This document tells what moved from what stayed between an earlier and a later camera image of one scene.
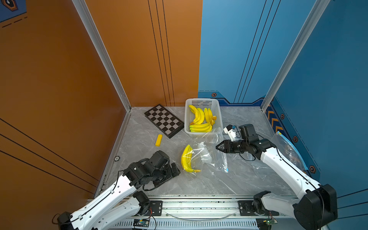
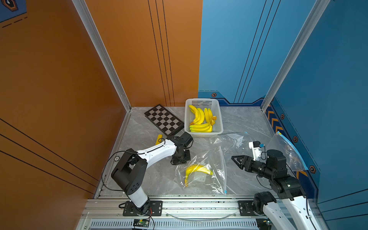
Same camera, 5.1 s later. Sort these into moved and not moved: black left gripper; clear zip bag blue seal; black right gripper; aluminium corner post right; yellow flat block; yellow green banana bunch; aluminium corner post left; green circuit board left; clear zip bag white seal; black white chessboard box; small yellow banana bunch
Moved: small yellow banana bunch; black left gripper; clear zip bag white seal; black right gripper
Not moved: green circuit board left; aluminium corner post right; aluminium corner post left; black white chessboard box; yellow green banana bunch; yellow flat block; clear zip bag blue seal
